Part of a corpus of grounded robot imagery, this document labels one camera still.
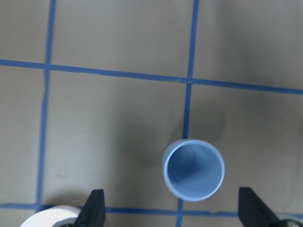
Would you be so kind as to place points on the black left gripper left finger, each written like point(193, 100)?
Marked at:
point(93, 213)

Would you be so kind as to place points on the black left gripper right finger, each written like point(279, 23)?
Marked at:
point(252, 211)

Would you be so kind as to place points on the blue cup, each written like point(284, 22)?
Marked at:
point(193, 170)

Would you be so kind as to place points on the pink bowl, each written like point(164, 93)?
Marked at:
point(57, 216)

